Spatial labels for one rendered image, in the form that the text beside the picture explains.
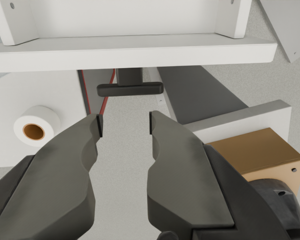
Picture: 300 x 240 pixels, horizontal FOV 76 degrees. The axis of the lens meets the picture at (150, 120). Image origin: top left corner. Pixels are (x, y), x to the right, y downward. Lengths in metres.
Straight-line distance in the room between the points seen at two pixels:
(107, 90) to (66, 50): 0.06
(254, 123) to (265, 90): 0.98
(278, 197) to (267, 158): 0.07
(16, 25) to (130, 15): 0.12
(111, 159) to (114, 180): 0.23
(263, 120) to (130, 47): 0.37
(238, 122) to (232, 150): 0.07
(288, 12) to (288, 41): 0.15
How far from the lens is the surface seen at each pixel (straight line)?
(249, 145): 0.46
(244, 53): 0.21
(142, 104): 1.23
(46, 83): 0.41
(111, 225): 2.14
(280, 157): 0.44
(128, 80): 0.21
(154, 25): 0.28
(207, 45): 0.20
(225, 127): 0.46
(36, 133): 0.44
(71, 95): 0.40
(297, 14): 1.36
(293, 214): 0.44
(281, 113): 0.51
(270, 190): 0.42
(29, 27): 0.28
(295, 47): 1.41
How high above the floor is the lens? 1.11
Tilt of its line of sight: 60 degrees down
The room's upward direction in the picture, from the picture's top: 172 degrees clockwise
